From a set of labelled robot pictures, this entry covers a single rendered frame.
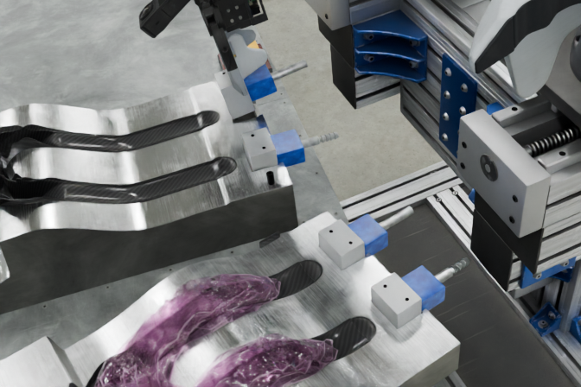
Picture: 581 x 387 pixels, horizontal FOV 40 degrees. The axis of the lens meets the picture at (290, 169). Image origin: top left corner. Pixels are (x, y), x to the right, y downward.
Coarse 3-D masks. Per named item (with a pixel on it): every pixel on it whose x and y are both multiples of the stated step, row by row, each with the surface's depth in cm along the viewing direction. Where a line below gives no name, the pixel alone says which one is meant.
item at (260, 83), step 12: (264, 72) 115; (276, 72) 116; (288, 72) 116; (228, 84) 113; (252, 84) 114; (264, 84) 114; (228, 96) 113; (240, 96) 114; (252, 96) 115; (264, 96) 115; (228, 108) 114; (240, 108) 115; (252, 108) 115
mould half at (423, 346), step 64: (256, 256) 102; (320, 256) 101; (128, 320) 94; (256, 320) 91; (320, 320) 94; (384, 320) 93; (0, 384) 85; (64, 384) 85; (192, 384) 86; (320, 384) 85; (384, 384) 87
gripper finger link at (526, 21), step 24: (504, 0) 32; (528, 0) 32; (552, 0) 32; (576, 0) 33; (480, 24) 32; (504, 24) 31; (528, 24) 32; (552, 24) 35; (576, 24) 36; (480, 48) 31; (504, 48) 31; (528, 48) 35; (552, 48) 36; (480, 72) 31; (528, 72) 36; (528, 96) 36
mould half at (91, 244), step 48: (192, 96) 121; (192, 144) 114; (240, 144) 112; (192, 192) 107; (240, 192) 105; (288, 192) 106; (0, 240) 98; (48, 240) 100; (96, 240) 102; (144, 240) 105; (192, 240) 107; (240, 240) 110; (0, 288) 103; (48, 288) 105
